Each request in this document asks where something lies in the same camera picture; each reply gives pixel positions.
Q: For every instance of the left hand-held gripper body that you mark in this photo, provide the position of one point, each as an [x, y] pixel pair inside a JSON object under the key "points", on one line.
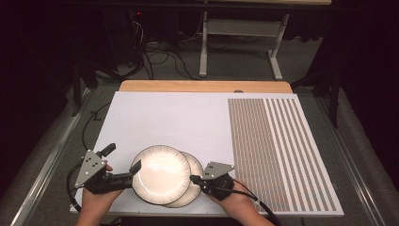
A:
{"points": [[91, 169]]}

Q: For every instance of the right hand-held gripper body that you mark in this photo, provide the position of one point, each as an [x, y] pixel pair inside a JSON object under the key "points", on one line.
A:
{"points": [[218, 185]]}

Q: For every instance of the small white dark-rimmed plate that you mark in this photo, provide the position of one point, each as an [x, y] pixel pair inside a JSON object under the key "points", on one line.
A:
{"points": [[193, 165]]}

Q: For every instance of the large white dark-rimmed plate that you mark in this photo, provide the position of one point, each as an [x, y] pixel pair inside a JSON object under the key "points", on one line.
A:
{"points": [[163, 175]]}

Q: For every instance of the person's right hand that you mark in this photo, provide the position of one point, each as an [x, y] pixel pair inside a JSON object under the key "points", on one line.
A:
{"points": [[236, 205]]}

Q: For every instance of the person's left hand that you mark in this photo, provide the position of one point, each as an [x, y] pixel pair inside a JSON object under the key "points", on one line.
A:
{"points": [[97, 200]]}

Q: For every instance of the striped placemat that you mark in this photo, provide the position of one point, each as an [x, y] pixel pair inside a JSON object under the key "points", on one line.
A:
{"points": [[266, 150]]}

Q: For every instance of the white board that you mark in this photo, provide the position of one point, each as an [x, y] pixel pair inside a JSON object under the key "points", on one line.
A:
{"points": [[172, 119]]}

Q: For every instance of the black stand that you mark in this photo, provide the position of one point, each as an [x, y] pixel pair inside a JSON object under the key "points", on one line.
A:
{"points": [[335, 94], [76, 88]]}

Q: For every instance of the wooden table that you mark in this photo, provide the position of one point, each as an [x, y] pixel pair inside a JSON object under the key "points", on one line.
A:
{"points": [[204, 86]]}

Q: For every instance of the black computer case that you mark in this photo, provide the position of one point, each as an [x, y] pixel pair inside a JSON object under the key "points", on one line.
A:
{"points": [[122, 37]]}

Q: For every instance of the aluminium floor rail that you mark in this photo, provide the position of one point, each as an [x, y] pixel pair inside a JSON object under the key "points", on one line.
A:
{"points": [[50, 163], [369, 204]]}

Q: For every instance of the white metal desk frame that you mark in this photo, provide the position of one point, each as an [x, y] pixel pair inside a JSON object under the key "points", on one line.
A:
{"points": [[238, 27]]}

